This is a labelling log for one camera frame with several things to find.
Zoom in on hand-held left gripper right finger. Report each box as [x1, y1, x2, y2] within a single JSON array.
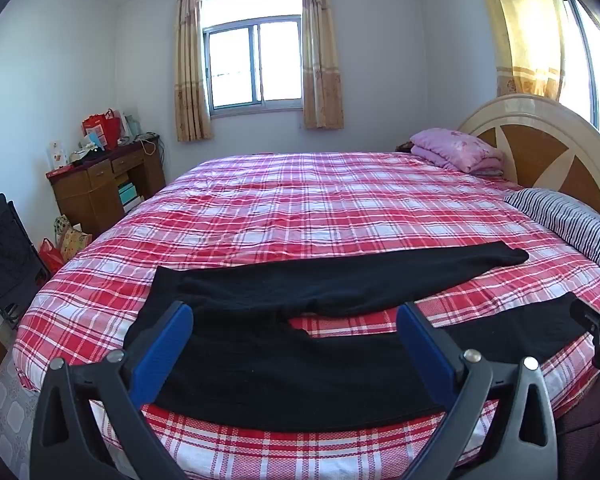
[[396, 301, 561, 480]]

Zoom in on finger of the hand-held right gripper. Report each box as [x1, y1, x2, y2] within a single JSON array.
[[569, 292, 600, 341]]

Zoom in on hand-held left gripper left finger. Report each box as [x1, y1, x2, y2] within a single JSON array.
[[29, 301, 196, 480]]

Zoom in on black pants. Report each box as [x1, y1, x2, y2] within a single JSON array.
[[122, 241, 588, 433]]

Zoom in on striped grey pillow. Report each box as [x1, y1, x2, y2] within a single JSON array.
[[503, 188, 600, 278]]

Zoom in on floral paper bag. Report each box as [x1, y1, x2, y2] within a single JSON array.
[[55, 215, 93, 263]]

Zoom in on red plastic bag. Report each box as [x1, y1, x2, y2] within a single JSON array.
[[39, 238, 66, 275]]

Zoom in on teal boxes stack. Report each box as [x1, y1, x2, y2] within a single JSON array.
[[117, 182, 143, 213]]

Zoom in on cream and wood headboard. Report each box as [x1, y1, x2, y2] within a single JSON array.
[[457, 94, 600, 241]]

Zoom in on brown wooden desk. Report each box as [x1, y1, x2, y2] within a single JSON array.
[[46, 135, 167, 238]]

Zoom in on black folding chair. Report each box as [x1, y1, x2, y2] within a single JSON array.
[[0, 193, 51, 328]]

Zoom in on bed with red plaid cover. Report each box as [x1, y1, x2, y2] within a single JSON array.
[[12, 151, 600, 480]]

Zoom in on folded pink blanket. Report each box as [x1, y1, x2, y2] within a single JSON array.
[[410, 129, 506, 177]]

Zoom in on white printed card box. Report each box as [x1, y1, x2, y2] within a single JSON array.
[[47, 140, 70, 170]]

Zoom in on red gift bag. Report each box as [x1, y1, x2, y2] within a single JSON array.
[[82, 109, 121, 150]]

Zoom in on beige patterned curtain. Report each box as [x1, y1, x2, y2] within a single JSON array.
[[174, 0, 213, 142], [300, 0, 345, 130]]

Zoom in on yellow sunlit curtain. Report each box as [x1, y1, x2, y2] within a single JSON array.
[[472, 0, 568, 103]]

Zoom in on sliding glass window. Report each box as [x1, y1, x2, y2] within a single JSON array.
[[200, 0, 305, 118]]

